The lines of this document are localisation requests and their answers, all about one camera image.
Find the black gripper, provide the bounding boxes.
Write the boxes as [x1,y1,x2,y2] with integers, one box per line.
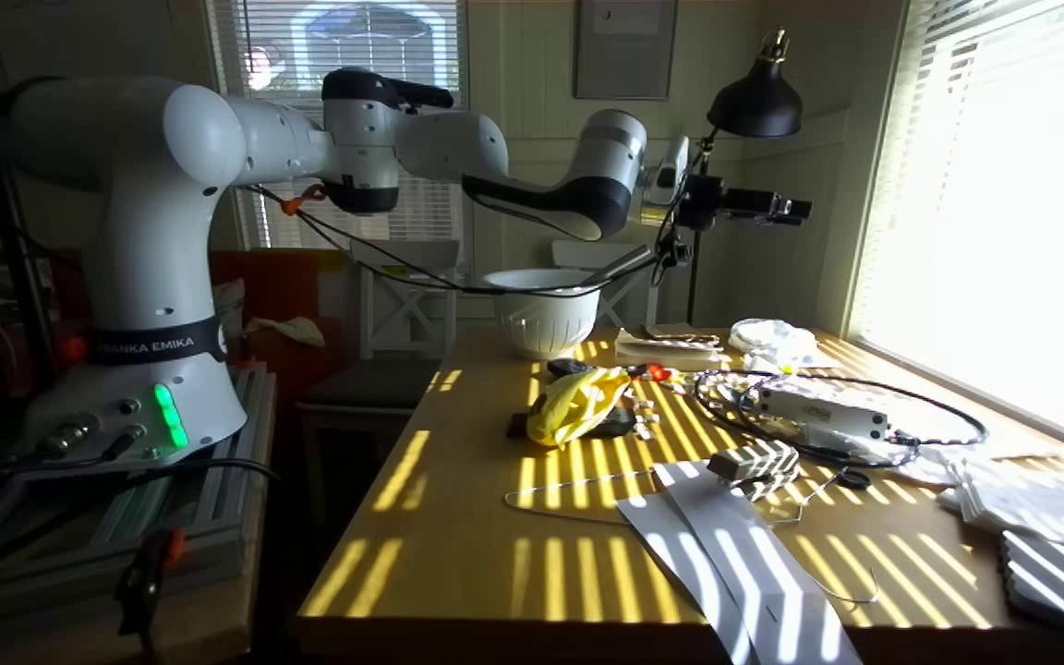
[679,179,812,231]

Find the black cable loop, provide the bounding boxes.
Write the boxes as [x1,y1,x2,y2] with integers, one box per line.
[687,366,992,455]

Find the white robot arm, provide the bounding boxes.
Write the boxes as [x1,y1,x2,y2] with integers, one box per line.
[4,71,648,467]

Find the black desk lamp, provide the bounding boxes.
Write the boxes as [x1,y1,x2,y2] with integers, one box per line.
[650,30,801,287]

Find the white crumpled cloth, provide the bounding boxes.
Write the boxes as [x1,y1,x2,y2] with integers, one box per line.
[727,317,829,371]

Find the white rectangular device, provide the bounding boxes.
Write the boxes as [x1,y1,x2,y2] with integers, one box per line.
[759,388,892,441]

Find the white window blinds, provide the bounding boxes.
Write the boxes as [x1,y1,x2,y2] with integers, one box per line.
[851,0,1064,433]

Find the white plastic bowl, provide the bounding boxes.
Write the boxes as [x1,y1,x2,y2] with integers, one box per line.
[487,265,602,360]

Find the yellow tape measure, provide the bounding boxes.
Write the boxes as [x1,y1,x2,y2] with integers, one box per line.
[526,366,631,449]

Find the striped grey cloth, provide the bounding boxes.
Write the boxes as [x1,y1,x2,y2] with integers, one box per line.
[617,463,862,665]

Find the white cloth near window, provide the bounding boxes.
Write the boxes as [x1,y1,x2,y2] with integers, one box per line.
[950,463,1064,628]

